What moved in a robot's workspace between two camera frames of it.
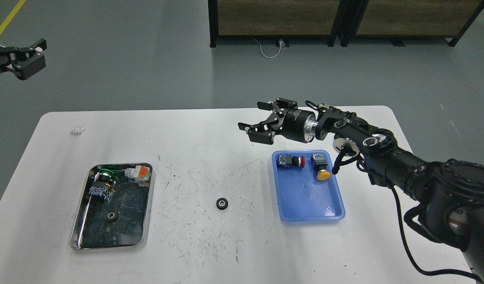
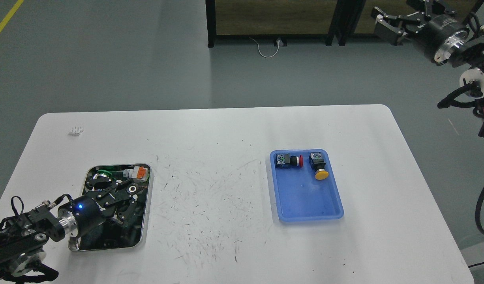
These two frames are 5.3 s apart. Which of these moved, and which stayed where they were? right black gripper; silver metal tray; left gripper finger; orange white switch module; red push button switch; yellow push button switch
Moved: right black gripper; left gripper finger
Stayed: red push button switch; orange white switch module; yellow push button switch; silver metal tray
